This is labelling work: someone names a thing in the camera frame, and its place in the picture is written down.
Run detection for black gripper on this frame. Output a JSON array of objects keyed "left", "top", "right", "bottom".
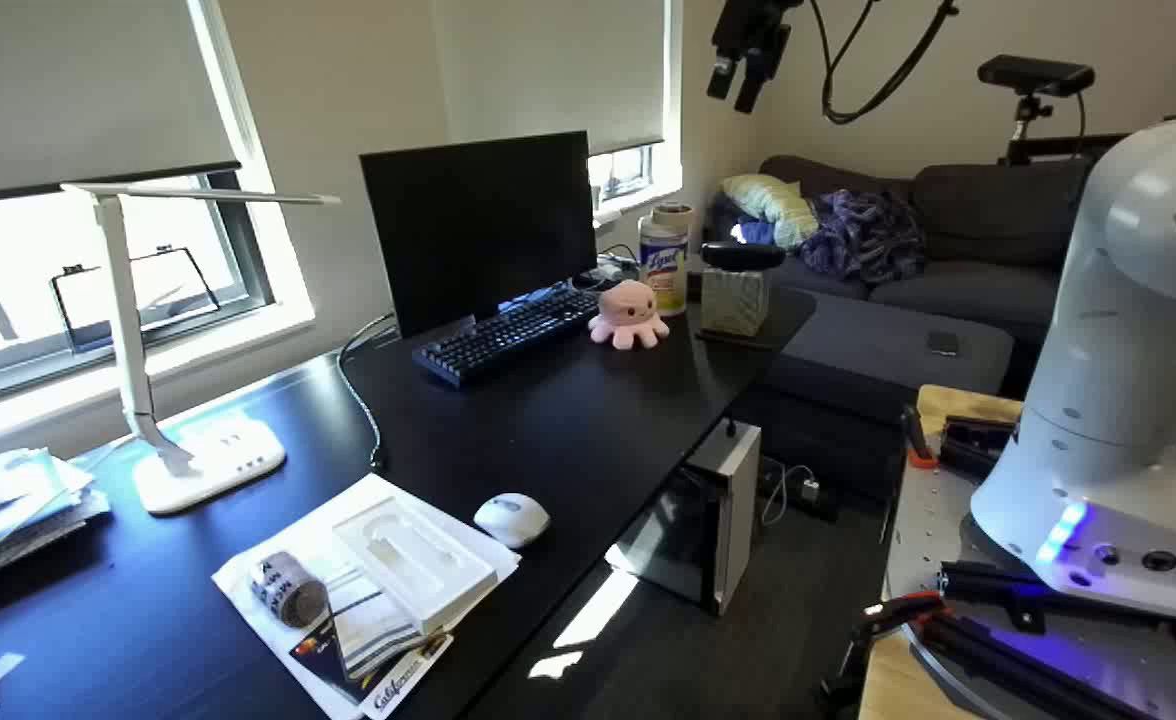
[{"left": 703, "top": 0, "right": 807, "bottom": 120}]

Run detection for white desk lamp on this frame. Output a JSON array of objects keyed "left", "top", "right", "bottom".
[{"left": 57, "top": 176, "right": 348, "bottom": 521}]

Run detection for pale green pillow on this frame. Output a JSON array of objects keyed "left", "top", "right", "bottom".
[{"left": 716, "top": 168, "right": 819, "bottom": 253}]

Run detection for small white window blind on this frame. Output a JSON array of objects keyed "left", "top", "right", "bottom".
[{"left": 428, "top": 0, "right": 671, "bottom": 159}]

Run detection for white wipes canister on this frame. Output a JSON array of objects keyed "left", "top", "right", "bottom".
[{"left": 634, "top": 201, "right": 701, "bottom": 321}]

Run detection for purple blanket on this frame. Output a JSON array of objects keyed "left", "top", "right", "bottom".
[{"left": 795, "top": 183, "right": 930, "bottom": 294}]

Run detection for patterned tissue box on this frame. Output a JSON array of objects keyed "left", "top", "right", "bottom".
[{"left": 697, "top": 264, "right": 773, "bottom": 341}]

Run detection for pink octopus plush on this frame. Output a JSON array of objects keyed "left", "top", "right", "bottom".
[{"left": 586, "top": 277, "right": 675, "bottom": 356}]

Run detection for dark grey sofa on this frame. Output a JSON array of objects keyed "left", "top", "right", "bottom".
[{"left": 755, "top": 127, "right": 1132, "bottom": 394}]

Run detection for black computer monitor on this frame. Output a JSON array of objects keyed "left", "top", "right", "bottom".
[{"left": 357, "top": 127, "right": 599, "bottom": 341}]

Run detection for upholstered ottoman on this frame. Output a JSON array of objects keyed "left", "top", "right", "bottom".
[{"left": 744, "top": 294, "right": 1019, "bottom": 504}]

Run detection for black backlit keyboard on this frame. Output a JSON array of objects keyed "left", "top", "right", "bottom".
[{"left": 409, "top": 281, "right": 603, "bottom": 394}]

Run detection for black power strip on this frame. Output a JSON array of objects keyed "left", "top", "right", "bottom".
[{"left": 784, "top": 461, "right": 850, "bottom": 525}]

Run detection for orange black clamp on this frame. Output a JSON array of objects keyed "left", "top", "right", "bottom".
[
  {"left": 817, "top": 587, "right": 958, "bottom": 707},
  {"left": 895, "top": 406, "right": 1027, "bottom": 481}
]

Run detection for silver computer tower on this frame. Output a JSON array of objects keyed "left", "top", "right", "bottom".
[{"left": 610, "top": 416, "right": 768, "bottom": 621}]

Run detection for wooden robot mounting table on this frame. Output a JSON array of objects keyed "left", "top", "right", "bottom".
[{"left": 857, "top": 382, "right": 1176, "bottom": 720}]

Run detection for white computer mouse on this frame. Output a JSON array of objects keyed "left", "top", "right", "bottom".
[{"left": 467, "top": 490, "right": 558, "bottom": 553}]

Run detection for clear plastic packaging tray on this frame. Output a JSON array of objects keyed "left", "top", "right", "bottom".
[{"left": 334, "top": 495, "right": 501, "bottom": 631}]

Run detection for large white window blind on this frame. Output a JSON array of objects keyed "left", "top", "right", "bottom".
[{"left": 0, "top": 0, "right": 247, "bottom": 210}]

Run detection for grey bandage roll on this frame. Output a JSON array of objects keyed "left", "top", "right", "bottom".
[{"left": 247, "top": 547, "right": 337, "bottom": 631}]

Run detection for colourful printed booklet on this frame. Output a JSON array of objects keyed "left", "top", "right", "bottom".
[{"left": 287, "top": 601, "right": 459, "bottom": 720}]

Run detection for white paper sheets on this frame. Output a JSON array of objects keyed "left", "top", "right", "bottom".
[{"left": 208, "top": 470, "right": 524, "bottom": 720}]

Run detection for stack of magazines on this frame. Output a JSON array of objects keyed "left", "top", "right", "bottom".
[{"left": 0, "top": 443, "right": 118, "bottom": 601}]

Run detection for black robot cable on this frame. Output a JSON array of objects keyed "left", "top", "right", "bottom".
[{"left": 804, "top": 0, "right": 966, "bottom": 127}]

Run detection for black camera on tripod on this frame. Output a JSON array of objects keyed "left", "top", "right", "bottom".
[{"left": 974, "top": 54, "right": 1102, "bottom": 168}]

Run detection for white monitor cable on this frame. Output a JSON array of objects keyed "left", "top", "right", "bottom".
[{"left": 327, "top": 309, "right": 402, "bottom": 472}]

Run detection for black aluminium rail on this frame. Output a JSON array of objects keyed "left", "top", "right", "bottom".
[{"left": 907, "top": 611, "right": 1161, "bottom": 720}]

